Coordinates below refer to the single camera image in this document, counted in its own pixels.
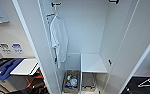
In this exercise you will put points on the green yellow bottle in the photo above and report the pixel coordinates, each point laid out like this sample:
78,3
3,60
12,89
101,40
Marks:
69,78

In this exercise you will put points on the white wardrobe body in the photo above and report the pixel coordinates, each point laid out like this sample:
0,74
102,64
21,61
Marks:
87,30

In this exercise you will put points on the black hook rod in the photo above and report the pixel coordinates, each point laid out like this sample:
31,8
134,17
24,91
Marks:
56,4
113,1

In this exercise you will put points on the small white wall poster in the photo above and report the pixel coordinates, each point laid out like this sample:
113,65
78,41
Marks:
4,46

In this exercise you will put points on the small black wardrobe latch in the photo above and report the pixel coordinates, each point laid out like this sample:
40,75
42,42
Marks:
109,62

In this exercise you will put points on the blue white bottle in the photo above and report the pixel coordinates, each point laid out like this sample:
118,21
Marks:
68,84

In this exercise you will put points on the white shirt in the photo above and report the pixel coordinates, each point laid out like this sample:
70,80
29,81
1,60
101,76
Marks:
58,40

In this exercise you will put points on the orange wooden hanger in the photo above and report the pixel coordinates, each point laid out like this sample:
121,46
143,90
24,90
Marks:
50,15

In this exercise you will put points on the white plastic bottle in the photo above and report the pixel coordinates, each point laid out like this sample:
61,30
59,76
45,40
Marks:
74,81

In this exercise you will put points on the white wardrobe door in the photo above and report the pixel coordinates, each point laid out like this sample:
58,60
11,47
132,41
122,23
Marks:
31,40
141,43

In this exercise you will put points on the blue white wall poster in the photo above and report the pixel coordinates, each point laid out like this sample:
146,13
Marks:
17,47

